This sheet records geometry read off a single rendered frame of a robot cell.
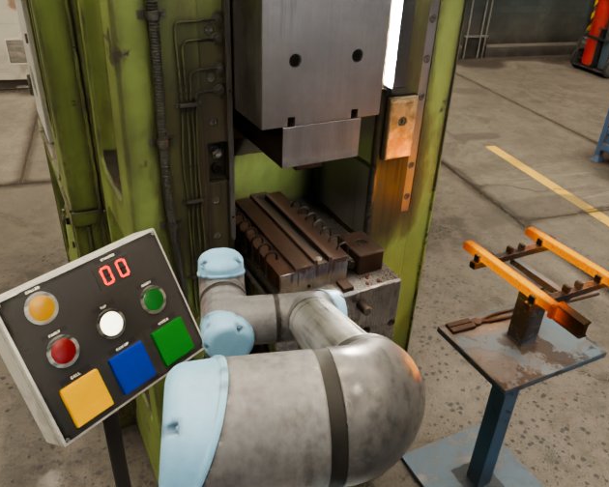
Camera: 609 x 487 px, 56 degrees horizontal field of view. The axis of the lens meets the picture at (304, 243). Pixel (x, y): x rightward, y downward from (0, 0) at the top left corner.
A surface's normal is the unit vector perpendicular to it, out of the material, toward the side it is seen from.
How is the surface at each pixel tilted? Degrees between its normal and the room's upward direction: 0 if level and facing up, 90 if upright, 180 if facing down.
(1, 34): 90
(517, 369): 0
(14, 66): 90
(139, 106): 90
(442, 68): 90
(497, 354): 0
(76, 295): 60
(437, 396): 0
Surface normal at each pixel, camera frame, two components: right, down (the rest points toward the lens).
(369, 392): 0.34, -0.55
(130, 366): 0.71, -0.14
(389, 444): 0.54, 0.18
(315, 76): 0.46, 0.48
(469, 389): 0.04, -0.86
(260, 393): 0.10, -0.68
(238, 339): 0.18, 0.51
